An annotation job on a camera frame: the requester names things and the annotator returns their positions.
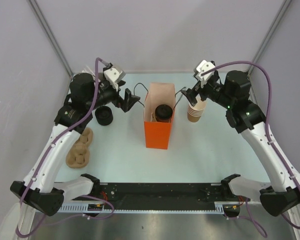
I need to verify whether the orange paper bag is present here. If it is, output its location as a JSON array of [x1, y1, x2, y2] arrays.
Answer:
[[143, 82, 177, 150]]

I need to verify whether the white slotted cable duct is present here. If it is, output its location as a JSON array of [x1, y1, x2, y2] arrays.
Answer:
[[58, 201, 239, 215]]

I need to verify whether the stack of black lids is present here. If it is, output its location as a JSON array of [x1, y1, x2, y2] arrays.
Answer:
[[95, 106, 113, 126]]

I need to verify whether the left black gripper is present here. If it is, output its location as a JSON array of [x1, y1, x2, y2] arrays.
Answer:
[[85, 80, 140, 112]]

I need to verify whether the single black cup lid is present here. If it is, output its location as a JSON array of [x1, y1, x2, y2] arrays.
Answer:
[[154, 104, 173, 119]]

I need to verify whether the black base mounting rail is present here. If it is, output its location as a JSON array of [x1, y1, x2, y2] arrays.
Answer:
[[72, 182, 251, 210]]

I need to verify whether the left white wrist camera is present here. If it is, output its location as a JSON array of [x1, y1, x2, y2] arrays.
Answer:
[[103, 63, 126, 92]]

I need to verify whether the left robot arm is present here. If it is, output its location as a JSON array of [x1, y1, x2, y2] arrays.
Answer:
[[10, 70, 140, 216]]

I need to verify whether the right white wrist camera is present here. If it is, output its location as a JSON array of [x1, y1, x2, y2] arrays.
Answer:
[[193, 60, 216, 88]]

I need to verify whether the stack of brown paper cups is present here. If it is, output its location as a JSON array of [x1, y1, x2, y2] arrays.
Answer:
[[187, 99, 207, 123]]

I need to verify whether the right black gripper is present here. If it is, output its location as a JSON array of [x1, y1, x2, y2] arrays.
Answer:
[[181, 74, 234, 109]]

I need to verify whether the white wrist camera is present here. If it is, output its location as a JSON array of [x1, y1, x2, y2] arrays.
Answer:
[[103, 63, 126, 92], [193, 60, 216, 88]]

